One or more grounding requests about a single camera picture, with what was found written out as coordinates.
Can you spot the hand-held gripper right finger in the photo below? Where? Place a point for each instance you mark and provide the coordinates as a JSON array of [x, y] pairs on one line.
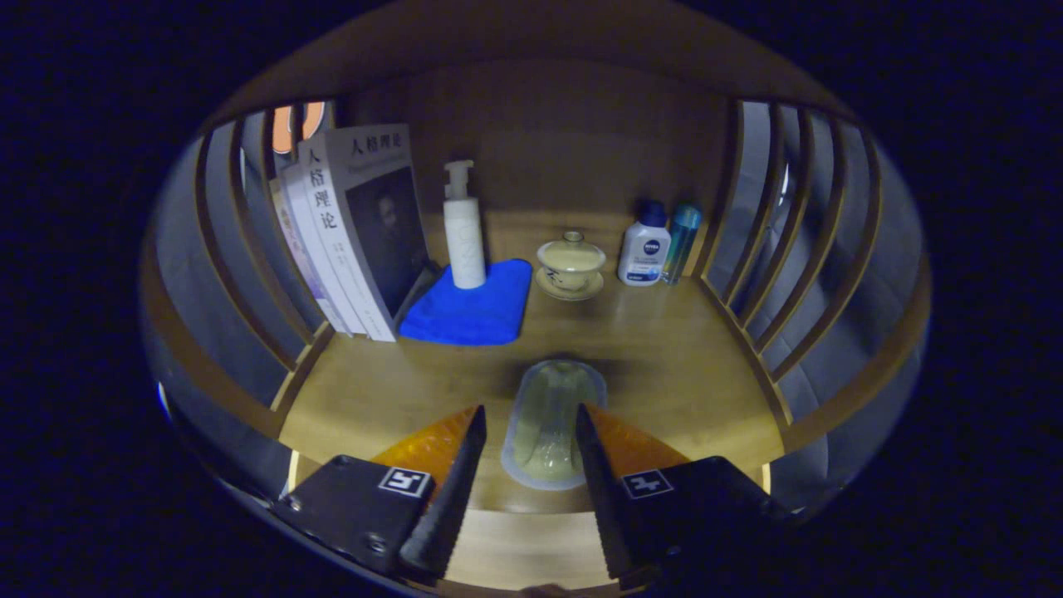
[[602, 498]]

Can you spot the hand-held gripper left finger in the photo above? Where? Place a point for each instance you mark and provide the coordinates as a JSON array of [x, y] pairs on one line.
[[453, 507]]

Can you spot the clear packet with green item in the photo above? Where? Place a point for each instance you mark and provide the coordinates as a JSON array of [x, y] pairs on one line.
[[552, 415]]

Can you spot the wooden countertop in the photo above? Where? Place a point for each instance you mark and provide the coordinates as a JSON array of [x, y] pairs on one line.
[[664, 357]]

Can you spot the wooden cabinet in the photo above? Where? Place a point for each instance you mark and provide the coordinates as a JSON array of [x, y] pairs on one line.
[[540, 124]]

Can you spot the blue folded cloth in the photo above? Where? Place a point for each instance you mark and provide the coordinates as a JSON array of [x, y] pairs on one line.
[[465, 316]]

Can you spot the beige lidded teacup with saucer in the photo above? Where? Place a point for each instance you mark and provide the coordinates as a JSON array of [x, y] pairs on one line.
[[570, 262]]

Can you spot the white lotion bottle blue cap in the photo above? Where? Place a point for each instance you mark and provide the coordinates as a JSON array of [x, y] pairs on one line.
[[644, 253]]

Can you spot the thin white book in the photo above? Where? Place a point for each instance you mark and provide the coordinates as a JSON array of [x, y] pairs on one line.
[[325, 274]]

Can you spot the white pump bottle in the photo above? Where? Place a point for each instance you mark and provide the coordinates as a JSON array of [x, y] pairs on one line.
[[465, 241]]

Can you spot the slim teal bottle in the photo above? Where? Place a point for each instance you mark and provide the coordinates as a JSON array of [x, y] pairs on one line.
[[683, 241]]

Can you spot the thin purple book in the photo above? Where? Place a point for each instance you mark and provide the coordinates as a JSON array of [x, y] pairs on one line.
[[306, 266]]

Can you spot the thick white book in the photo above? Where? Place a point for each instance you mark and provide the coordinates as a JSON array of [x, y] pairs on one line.
[[374, 224]]

